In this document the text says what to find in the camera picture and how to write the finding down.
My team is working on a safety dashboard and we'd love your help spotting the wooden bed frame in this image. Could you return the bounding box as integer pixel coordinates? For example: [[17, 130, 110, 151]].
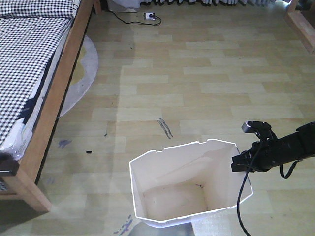
[[0, 0, 102, 212]]

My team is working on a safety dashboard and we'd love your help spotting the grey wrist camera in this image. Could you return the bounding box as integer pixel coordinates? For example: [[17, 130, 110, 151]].
[[241, 120, 271, 133]]

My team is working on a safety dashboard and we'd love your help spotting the light grey curtain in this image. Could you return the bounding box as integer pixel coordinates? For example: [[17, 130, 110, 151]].
[[108, 0, 279, 13]]

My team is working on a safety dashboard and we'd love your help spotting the wooden furniture leg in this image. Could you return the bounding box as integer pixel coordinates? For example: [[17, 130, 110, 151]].
[[284, 0, 315, 55]]

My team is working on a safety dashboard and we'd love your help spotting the black white checkered bedding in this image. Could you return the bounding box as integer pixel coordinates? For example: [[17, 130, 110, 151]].
[[0, 0, 81, 161]]

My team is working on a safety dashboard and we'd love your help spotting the silver floor outlet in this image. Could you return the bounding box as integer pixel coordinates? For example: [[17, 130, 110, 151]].
[[143, 12, 155, 21]]

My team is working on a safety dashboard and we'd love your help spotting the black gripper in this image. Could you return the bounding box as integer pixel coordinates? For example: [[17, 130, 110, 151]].
[[231, 130, 283, 173]]

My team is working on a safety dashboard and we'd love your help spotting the grey round rug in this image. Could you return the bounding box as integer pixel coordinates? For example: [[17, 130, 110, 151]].
[[59, 36, 99, 117]]

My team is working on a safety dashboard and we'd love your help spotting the white plastic trash bin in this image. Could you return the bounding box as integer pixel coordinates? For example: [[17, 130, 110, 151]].
[[129, 139, 253, 228]]

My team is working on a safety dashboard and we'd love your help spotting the black outlet power cord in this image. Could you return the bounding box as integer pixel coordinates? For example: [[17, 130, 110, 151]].
[[108, 9, 162, 27]]

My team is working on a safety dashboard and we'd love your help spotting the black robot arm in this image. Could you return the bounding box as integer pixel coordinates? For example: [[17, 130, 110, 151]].
[[231, 120, 315, 172]]

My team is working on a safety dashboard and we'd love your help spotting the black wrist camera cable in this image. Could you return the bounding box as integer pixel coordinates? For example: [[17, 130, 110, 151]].
[[236, 142, 303, 236]]

